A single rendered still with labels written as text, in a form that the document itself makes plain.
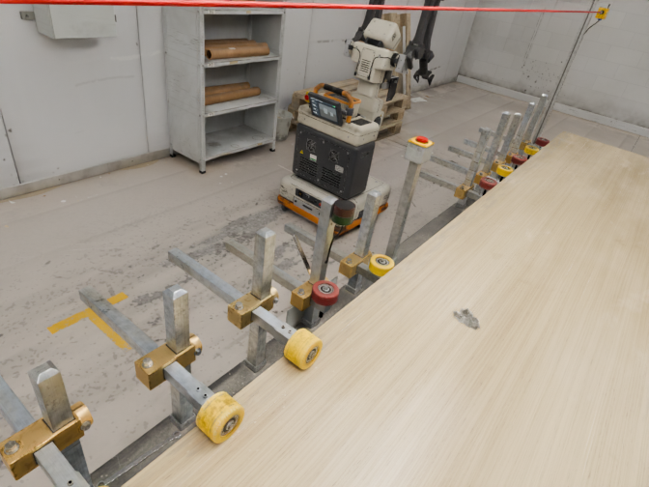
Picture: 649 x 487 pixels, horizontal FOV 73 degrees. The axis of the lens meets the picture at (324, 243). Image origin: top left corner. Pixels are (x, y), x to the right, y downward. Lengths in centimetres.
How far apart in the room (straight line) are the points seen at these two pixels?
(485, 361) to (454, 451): 30
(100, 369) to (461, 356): 165
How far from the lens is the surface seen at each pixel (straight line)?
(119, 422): 213
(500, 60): 902
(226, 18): 432
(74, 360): 239
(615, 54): 865
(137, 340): 106
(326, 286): 129
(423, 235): 208
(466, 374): 119
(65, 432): 95
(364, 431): 101
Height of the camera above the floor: 172
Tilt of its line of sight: 33 degrees down
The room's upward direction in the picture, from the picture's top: 10 degrees clockwise
